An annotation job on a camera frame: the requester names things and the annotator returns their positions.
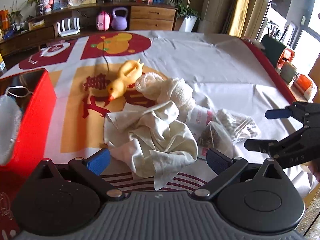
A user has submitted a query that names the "wooden tv cabinet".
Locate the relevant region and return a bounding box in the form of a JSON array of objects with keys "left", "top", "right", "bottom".
[{"left": 1, "top": 2, "right": 177, "bottom": 56}]

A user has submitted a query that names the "yellow rubber duck toy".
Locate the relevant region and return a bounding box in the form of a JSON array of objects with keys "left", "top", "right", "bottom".
[{"left": 107, "top": 59, "right": 144, "bottom": 101}]

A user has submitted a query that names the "white red printed packet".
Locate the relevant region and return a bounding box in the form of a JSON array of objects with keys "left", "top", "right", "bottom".
[{"left": 185, "top": 106, "right": 214, "bottom": 129}]

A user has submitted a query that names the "white gauze towel roll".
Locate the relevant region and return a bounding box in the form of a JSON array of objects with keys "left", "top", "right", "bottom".
[{"left": 135, "top": 72, "right": 196, "bottom": 111}]

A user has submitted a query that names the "cream white cloth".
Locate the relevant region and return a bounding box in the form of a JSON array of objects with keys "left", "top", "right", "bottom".
[{"left": 104, "top": 101, "right": 198, "bottom": 190}]

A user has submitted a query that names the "potted green tree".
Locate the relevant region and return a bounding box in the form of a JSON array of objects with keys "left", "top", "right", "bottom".
[{"left": 167, "top": 0, "right": 199, "bottom": 33}]

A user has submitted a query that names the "white printed tablecloth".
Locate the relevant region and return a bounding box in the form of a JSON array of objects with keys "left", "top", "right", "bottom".
[{"left": 0, "top": 30, "right": 316, "bottom": 198}]

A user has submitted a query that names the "clear bag of dried tea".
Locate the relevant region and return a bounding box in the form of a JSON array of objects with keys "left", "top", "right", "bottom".
[{"left": 197, "top": 109, "right": 261, "bottom": 159}]

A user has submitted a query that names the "purple kettlebell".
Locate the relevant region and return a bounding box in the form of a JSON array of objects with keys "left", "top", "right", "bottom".
[{"left": 111, "top": 7, "right": 129, "bottom": 31}]

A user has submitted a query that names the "small potted plant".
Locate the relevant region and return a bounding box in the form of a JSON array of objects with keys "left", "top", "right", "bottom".
[{"left": 27, "top": 0, "right": 44, "bottom": 16}]

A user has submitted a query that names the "white wifi router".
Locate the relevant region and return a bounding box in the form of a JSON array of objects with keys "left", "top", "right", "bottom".
[{"left": 57, "top": 17, "right": 80, "bottom": 37}]

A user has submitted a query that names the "white mesh laundry bag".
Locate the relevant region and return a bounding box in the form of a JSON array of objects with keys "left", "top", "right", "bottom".
[{"left": 1, "top": 86, "right": 32, "bottom": 165}]

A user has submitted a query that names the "pink toy case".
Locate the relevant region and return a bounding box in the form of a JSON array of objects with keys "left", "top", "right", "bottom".
[{"left": 96, "top": 11, "right": 111, "bottom": 31}]

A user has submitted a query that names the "red metal tin box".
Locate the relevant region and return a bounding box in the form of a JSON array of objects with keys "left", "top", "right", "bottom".
[{"left": 1, "top": 69, "right": 56, "bottom": 239}]

